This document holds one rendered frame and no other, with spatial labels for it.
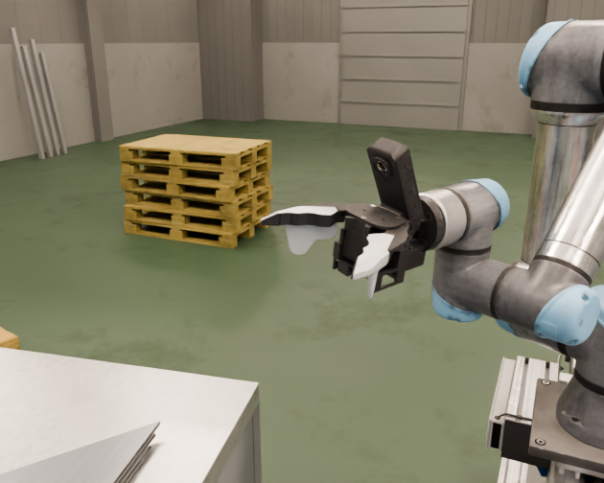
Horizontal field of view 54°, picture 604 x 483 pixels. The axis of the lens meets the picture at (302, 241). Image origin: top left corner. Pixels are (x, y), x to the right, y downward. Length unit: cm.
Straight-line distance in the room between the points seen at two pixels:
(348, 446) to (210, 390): 162
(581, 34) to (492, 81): 1084
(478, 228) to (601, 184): 16
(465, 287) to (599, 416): 36
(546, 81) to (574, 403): 52
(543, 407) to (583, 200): 46
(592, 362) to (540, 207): 26
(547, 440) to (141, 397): 70
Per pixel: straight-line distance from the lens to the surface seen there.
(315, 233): 70
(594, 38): 98
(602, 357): 104
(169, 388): 114
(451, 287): 83
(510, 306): 79
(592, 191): 83
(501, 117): 1185
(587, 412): 109
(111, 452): 97
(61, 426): 109
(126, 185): 544
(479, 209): 80
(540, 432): 110
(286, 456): 263
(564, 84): 98
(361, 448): 268
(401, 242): 63
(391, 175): 66
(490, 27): 1183
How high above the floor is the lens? 166
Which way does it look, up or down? 19 degrees down
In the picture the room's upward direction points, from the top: straight up
